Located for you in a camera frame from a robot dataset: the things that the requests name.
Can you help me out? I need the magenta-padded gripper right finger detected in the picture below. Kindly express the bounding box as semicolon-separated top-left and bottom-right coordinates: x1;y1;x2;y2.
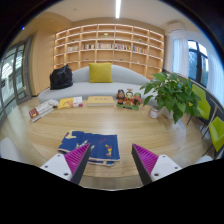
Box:
131;143;183;186

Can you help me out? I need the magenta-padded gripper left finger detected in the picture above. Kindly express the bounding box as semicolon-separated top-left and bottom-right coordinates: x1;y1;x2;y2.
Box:
39;143;93;185

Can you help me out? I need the blue printed towel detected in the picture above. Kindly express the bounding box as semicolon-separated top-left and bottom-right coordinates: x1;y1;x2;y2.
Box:
57;130;121;167

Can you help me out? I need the small white cup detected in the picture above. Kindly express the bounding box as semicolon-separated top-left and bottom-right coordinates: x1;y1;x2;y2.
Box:
148;105;162;120

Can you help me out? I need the red and white book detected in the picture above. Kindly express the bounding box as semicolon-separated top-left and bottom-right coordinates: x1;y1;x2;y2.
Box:
28;100;55;123

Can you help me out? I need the yellow and white book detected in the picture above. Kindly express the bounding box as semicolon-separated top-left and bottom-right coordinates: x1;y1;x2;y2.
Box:
57;96;84;110

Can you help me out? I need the green chair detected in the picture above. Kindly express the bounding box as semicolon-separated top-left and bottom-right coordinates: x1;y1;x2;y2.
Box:
208;116;224;158
186;83;212;126

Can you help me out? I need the green potted plant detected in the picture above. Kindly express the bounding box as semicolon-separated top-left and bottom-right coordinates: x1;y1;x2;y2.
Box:
139;71;203;125

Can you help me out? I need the colourful figurine set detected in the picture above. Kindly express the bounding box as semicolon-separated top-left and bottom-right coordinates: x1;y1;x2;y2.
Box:
115;88;144;111

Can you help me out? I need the plain yellow book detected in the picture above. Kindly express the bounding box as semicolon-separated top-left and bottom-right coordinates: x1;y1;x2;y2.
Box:
86;95;116;107

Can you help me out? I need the black backpack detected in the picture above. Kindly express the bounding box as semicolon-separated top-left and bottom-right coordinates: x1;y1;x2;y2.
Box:
49;64;74;90

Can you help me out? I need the grey curved sofa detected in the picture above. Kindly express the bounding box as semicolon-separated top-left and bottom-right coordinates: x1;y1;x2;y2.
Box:
37;64;158;106

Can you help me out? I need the grey-framed glass door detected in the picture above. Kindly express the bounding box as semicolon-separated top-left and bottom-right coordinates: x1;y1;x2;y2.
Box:
0;36;34;121

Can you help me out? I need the yellow cushion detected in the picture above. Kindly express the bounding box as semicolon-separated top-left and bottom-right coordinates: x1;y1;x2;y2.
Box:
88;62;114;84

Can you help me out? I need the dark-framed window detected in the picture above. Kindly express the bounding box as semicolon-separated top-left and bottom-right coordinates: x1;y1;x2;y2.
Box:
187;39;210;88

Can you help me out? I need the white curtain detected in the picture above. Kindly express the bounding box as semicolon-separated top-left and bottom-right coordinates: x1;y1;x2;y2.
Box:
171;37;190;78

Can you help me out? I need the long ceiling light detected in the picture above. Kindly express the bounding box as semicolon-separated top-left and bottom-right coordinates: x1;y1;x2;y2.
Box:
115;0;122;19

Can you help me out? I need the wooden wall shelf unit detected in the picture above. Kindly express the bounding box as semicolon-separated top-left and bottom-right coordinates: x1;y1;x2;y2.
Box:
53;23;166;80

